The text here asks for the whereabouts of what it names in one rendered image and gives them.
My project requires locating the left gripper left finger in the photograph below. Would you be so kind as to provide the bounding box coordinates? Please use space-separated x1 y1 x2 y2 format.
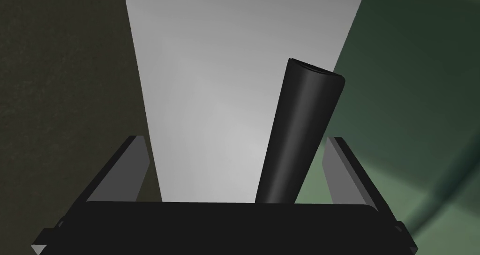
76 135 151 207

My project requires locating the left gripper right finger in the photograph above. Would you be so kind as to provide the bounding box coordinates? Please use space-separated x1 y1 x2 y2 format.
321 136 380 212

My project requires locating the white door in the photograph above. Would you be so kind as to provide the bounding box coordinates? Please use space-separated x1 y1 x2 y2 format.
124 0 369 203

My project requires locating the black cylindrical handle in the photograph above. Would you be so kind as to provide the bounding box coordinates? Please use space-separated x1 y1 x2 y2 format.
255 58 346 204

